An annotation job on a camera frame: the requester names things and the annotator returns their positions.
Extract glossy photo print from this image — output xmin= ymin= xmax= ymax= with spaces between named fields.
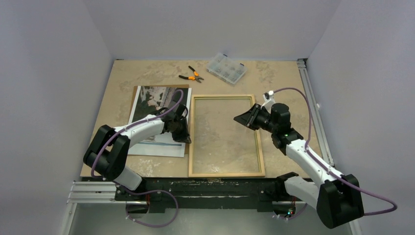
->
xmin=128 ymin=86 xmax=191 ymax=158

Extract green wooden picture frame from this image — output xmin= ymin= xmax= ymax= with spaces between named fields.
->
xmin=188 ymin=94 xmax=265 ymax=178

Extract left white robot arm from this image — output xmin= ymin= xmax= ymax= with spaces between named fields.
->
xmin=83 ymin=103 xmax=191 ymax=200

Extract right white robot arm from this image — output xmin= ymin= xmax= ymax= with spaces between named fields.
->
xmin=234 ymin=103 xmax=364 ymax=229

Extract orange black pliers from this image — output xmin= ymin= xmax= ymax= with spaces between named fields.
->
xmin=178 ymin=65 xmax=204 ymax=83

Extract clear plastic organizer box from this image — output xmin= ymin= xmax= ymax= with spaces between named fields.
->
xmin=206 ymin=53 xmax=248 ymax=85

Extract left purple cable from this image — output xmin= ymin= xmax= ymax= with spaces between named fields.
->
xmin=90 ymin=89 xmax=180 ymax=229

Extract purple cable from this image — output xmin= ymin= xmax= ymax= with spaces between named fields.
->
xmin=267 ymin=87 xmax=398 ymax=221
xmin=90 ymin=89 xmax=180 ymax=229

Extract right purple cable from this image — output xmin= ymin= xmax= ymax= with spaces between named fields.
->
xmin=267 ymin=87 xmax=398 ymax=221

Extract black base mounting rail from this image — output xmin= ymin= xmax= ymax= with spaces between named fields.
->
xmin=115 ymin=176 xmax=302 ymax=217

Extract aluminium extrusion frame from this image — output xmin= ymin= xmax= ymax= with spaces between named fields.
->
xmin=60 ymin=58 xmax=362 ymax=235

